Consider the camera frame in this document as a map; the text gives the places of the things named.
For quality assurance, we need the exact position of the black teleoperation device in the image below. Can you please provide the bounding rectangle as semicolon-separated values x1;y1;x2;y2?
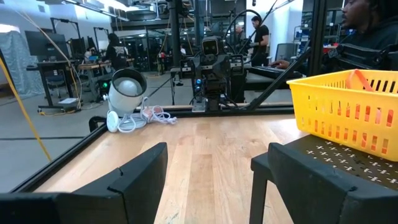
328;42;398;72

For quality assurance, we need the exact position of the yellow hanging cable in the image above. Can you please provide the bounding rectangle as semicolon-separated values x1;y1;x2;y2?
0;57;52;162

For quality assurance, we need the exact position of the black monitor screen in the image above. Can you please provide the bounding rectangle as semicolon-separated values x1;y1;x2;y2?
24;29;70;58

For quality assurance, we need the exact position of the white tipped bucket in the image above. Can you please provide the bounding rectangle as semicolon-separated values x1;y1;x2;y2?
104;67;148;134

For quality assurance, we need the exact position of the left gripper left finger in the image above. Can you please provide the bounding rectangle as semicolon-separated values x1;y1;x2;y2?
58;142;169;224

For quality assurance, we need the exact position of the person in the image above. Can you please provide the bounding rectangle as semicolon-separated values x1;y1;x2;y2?
269;0;398;73
248;15;270;67
104;32;129;71
234;24;247;43

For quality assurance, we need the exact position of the black side table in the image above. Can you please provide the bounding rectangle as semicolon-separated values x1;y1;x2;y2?
244;65;304;91

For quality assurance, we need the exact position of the wooden workbench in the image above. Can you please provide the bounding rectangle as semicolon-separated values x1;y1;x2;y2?
37;59;112;108

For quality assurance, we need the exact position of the black perforated metal stand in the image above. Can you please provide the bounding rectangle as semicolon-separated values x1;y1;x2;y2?
248;133;398;224

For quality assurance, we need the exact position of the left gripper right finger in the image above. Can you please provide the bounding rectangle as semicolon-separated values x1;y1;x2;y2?
267;142;398;224

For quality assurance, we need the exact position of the yellow plastic mesh basket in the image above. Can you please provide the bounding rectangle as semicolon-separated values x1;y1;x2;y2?
285;68;398;162

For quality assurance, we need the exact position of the grey office chair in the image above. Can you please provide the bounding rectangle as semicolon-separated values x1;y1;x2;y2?
274;42;297;62

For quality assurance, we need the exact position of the green lit computer box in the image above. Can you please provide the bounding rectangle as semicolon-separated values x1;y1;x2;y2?
96;77;112;101

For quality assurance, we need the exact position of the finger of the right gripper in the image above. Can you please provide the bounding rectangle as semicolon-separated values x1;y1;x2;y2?
179;58;195;79
229;54;245;76

